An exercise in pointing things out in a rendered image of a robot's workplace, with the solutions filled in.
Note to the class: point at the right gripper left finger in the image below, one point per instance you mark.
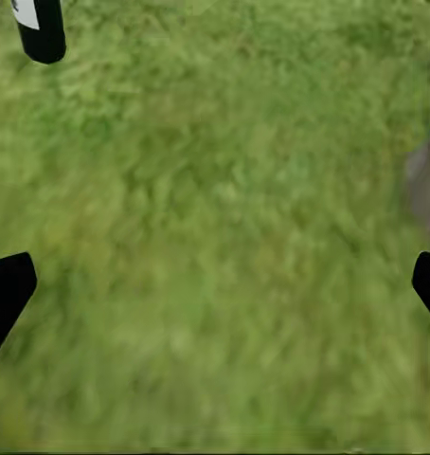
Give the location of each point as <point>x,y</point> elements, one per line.
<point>17,284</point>

